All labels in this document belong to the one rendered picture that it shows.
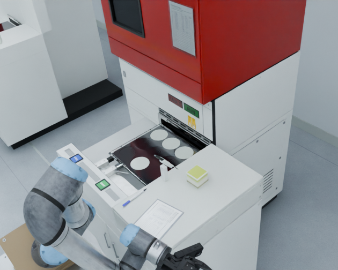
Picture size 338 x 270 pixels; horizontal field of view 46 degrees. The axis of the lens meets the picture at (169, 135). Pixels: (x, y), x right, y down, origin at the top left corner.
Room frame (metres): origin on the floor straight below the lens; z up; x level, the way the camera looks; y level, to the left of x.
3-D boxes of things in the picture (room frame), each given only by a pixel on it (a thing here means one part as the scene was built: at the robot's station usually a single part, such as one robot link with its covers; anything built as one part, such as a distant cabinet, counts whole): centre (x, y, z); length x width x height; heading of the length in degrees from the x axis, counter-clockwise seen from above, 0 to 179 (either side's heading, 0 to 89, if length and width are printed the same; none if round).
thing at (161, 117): (1.73, -0.08, 0.89); 0.44 x 0.02 x 0.10; 35
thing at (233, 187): (1.23, -0.06, 0.89); 0.62 x 0.35 x 0.14; 125
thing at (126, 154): (1.60, 0.08, 0.90); 0.34 x 0.34 x 0.01; 35
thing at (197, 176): (1.28, -0.11, 1.00); 0.07 x 0.07 x 0.07; 39
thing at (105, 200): (1.44, 0.42, 0.89); 0.55 x 0.09 x 0.14; 35
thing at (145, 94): (1.89, 0.01, 1.02); 0.82 x 0.03 x 0.40; 35
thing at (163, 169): (1.34, 0.03, 1.03); 0.06 x 0.04 x 0.13; 125
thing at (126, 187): (1.43, 0.29, 0.87); 0.36 x 0.08 x 0.03; 35
